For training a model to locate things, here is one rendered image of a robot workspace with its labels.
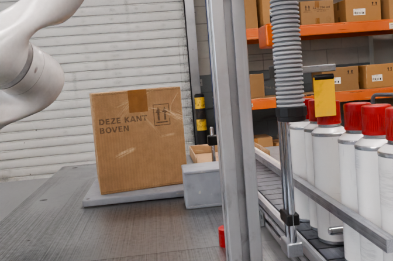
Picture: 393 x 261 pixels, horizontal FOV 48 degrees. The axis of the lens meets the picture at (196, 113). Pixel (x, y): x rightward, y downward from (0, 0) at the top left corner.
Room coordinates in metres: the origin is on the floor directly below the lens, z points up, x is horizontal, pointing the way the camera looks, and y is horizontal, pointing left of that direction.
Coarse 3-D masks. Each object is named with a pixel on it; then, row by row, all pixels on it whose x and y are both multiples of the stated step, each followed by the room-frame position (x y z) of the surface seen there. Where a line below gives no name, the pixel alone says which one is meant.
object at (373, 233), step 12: (264, 156) 0.91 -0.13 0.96; (276, 168) 0.79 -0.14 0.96; (300, 180) 0.67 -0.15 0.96; (312, 192) 0.61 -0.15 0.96; (324, 204) 0.57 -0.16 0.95; (336, 204) 0.54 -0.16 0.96; (336, 216) 0.53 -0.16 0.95; (348, 216) 0.49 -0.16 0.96; (360, 216) 0.49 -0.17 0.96; (360, 228) 0.46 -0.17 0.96; (372, 228) 0.44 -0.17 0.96; (372, 240) 0.44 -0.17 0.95; (384, 240) 0.41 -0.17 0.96
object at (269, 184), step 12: (264, 168) 1.18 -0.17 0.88; (264, 180) 1.04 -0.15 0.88; (276, 180) 1.03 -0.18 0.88; (264, 192) 0.93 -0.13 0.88; (276, 192) 0.92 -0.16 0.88; (276, 204) 0.83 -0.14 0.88; (300, 228) 0.69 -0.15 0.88; (312, 240) 0.64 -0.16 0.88; (324, 252) 0.59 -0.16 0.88; (336, 252) 0.59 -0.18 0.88
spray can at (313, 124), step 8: (312, 104) 0.68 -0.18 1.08; (312, 112) 0.68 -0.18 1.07; (312, 120) 0.68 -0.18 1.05; (304, 128) 0.69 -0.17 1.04; (312, 128) 0.67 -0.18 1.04; (304, 136) 0.69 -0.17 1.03; (312, 152) 0.67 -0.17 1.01; (312, 160) 0.67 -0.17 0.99; (312, 168) 0.67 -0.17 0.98; (312, 176) 0.67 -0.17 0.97; (312, 184) 0.67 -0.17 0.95; (312, 200) 0.67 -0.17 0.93; (312, 208) 0.68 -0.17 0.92; (312, 216) 0.68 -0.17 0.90; (312, 224) 0.68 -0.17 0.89
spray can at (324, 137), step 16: (336, 112) 0.62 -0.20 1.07; (320, 128) 0.62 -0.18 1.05; (336, 128) 0.62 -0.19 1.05; (320, 144) 0.62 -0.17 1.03; (336, 144) 0.61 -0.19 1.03; (320, 160) 0.62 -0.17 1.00; (336, 160) 0.61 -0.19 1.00; (320, 176) 0.62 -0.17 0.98; (336, 176) 0.61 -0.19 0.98; (336, 192) 0.61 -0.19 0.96; (320, 208) 0.62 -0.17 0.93; (320, 224) 0.62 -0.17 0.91; (336, 224) 0.61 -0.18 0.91; (320, 240) 0.63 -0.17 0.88; (336, 240) 0.61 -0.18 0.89
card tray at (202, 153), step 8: (256, 144) 1.70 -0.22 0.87; (192, 152) 1.62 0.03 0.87; (200, 152) 1.79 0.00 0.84; (208, 152) 1.80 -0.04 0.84; (216, 152) 1.79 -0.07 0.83; (264, 152) 1.58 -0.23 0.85; (192, 160) 1.66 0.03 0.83; (200, 160) 1.63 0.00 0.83; (208, 160) 1.62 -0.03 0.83; (216, 160) 1.60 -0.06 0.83
